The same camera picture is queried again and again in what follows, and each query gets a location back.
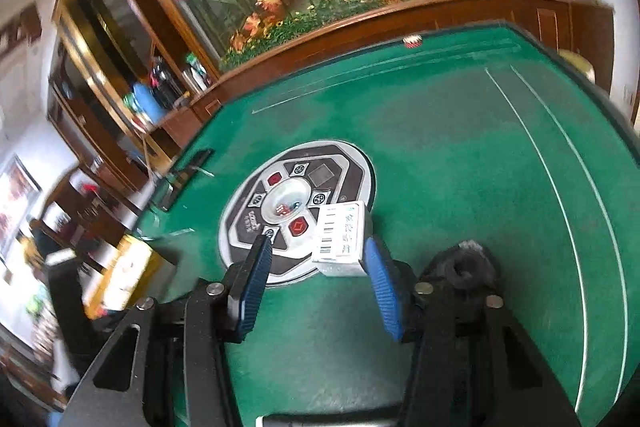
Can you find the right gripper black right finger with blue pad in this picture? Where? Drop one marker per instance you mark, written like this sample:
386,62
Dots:
473,363

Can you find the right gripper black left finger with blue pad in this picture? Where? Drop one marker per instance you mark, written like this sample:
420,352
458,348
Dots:
149,349

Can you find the yellow-edged cardboard box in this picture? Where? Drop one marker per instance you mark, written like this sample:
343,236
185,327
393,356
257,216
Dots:
136,271

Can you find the black plastic funnel base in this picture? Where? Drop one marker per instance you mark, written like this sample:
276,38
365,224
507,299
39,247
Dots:
467,267

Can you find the small silver pink-label box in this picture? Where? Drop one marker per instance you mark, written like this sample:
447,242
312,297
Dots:
342,229

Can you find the wooden chair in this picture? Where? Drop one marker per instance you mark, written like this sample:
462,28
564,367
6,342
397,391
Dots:
89,204

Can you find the framed landscape painting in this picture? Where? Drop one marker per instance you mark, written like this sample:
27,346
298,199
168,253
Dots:
19,191

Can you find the black smartphone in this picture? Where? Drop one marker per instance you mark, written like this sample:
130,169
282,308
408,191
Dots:
177,180

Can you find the mahjong table centre control panel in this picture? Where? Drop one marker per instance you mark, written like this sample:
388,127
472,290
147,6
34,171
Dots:
282,198

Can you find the blue thermos jug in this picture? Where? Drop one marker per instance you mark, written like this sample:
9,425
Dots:
148,103

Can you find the wooden counter cabinet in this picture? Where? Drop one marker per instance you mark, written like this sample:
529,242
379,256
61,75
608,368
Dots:
581,26

